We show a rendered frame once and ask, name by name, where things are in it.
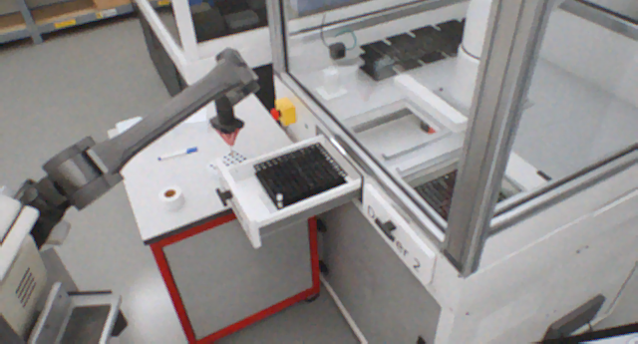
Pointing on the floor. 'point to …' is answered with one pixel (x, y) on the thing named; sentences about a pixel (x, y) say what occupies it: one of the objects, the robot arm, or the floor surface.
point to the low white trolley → (218, 232)
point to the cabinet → (500, 312)
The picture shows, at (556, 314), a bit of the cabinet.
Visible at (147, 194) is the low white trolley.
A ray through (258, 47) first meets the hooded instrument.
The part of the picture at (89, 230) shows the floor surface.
